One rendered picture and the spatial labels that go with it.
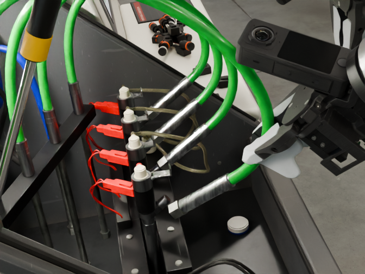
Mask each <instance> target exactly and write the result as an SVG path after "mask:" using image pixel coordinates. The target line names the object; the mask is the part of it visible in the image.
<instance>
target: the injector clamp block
mask: <svg viewBox="0 0 365 274"><path fill-rule="evenodd" d="M146 157H147V164H148V170H150V169H152V168H153V167H154V166H155V165H156V164H158V163H157V161H159V160H160V159H161V158H162V157H163V154H162V153H161V152H160V151H159V150H158V149H157V148H156V151H155V152H153V153H150V154H147V153H146ZM122 169H123V175H124V180H125V181H128V182H132V181H131V175H130V169H129V166H125V165H122ZM152 182H153V189H154V196H155V201H156V200H158V199H160V198H161V197H162V196H163V195H167V196H168V197H169V198H170V200H171V202H170V203H169V204H168V205H170V204H172V203H173V202H175V199H174V195H173V190H172V187H171V183H170V180H169V177H163V178H156V179H154V180H153V181H152ZM127 199H128V206H129V212H130V218H131V225H132V227H131V228H125V229H118V227H117V221H116V227H117V235H118V243H119V251H120V256H121V264H122V272H123V274H152V273H151V269H150V263H149V257H148V252H147V246H146V240H145V237H144V232H143V228H142V224H141V223H140V218H139V214H138V211H137V209H136V203H135V197H131V196H127ZM168 205H167V206H165V208H164V209H163V210H162V211H160V212H159V213H158V214H157V215H156V216H155V217H154V218H155V220H156V225H157V235H158V242H159V248H160V255H161V261H162V268H163V274H187V273H189V272H191V271H193V267H192V263H191V259H190V255H189V252H188V248H187V244H186V240H185V236H184V232H183V228H182V225H181V221H180V218H177V219H174V218H173V217H172V216H171V214H170V213H169V209H168ZM115 219H116V213H115Z"/></svg>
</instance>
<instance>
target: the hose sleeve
mask: <svg viewBox="0 0 365 274"><path fill-rule="evenodd" d="M228 174H229V173H227V174H225V175H223V176H221V177H219V178H218V179H215V180H214V181H213V182H211V183H209V184H207V185H205V186H204V187H202V188H200V189H198V190H197V191H195V192H192V193H190V194H189V195H187V196H185V197H184V198H182V199H180V200H179V208H180V210H181V211H183V212H185V213H186V212H188V211H190V210H193V209H195V208H196V207H198V206H200V205H201V204H203V203H205V202H207V201H209V200H210V199H212V198H214V197H216V196H218V195H220V194H222V193H224V192H225V191H228V190H229V189H231V188H233V187H234V186H235V185H236V184H235V185H233V184H231V183H230V181H229V179H228Z"/></svg>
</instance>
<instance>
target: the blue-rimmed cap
mask: <svg viewBox="0 0 365 274"><path fill-rule="evenodd" d="M248 230H249V222H248V220H247V219H246V218H245V217H241V216H235V217H232V218H231V219H230V220H229V221H228V231H229V233H231V234H233V235H242V234H245V233H246V232H247V231H248Z"/></svg>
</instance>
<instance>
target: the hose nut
mask: <svg viewBox="0 0 365 274"><path fill-rule="evenodd" d="M168 209H169V213H170V214H171V216H172V217H173V218H174V219H177V218H179V217H181V216H183V215H185V214H187V213H188V212H186V213H185V212H183V211H181V210H180V208H179V200H177V201H175V202H173V203H172V204H170V205H168Z"/></svg>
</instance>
